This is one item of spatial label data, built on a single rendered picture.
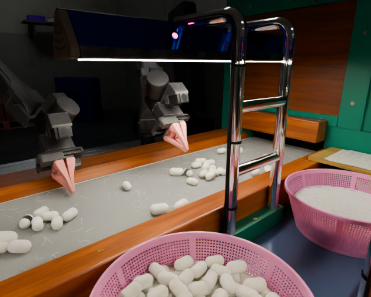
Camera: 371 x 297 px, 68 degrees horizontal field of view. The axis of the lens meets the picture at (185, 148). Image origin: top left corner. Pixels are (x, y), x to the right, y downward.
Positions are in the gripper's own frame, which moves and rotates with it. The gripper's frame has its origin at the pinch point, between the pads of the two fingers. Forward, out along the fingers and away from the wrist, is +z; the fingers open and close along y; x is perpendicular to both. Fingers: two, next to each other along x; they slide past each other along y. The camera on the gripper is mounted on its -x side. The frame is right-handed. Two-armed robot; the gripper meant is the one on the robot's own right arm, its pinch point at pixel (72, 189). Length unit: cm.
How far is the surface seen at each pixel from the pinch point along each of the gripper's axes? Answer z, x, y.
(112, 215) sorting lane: 11.7, -7.8, 3.2
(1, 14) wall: -514, 289, 79
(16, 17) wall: -512, 291, 102
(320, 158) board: 20, -20, 60
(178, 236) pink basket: 22.7, -20.9, 6.8
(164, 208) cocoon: 15.7, -13.3, 11.4
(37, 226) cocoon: 8.5, -6.8, -9.6
